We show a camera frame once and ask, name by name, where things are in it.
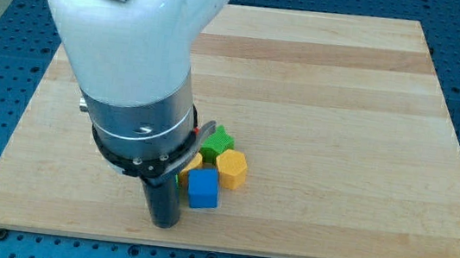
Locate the blue cube block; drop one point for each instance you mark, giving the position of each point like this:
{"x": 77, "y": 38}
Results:
{"x": 203, "y": 188}

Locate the yellow hexagon block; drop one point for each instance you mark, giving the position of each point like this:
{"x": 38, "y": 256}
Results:
{"x": 232, "y": 169}

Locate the yellow block behind tool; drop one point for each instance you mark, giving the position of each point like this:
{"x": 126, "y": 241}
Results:
{"x": 195, "y": 163}

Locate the green star block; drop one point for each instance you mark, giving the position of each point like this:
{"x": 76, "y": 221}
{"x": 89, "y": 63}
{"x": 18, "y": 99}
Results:
{"x": 216, "y": 144}

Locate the wooden board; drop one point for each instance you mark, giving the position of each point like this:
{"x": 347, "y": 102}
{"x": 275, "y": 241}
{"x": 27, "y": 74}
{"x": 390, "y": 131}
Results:
{"x": 349, "y": 142}

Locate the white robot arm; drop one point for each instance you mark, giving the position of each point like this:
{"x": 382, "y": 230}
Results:
{"x": 132, "y": 62}

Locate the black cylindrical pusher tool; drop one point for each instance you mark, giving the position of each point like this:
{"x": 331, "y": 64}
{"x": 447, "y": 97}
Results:
{"x": 163, "y": 201}

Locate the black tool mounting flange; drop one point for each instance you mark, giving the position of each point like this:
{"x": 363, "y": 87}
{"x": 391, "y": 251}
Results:
{"x": 164, "y": 166}

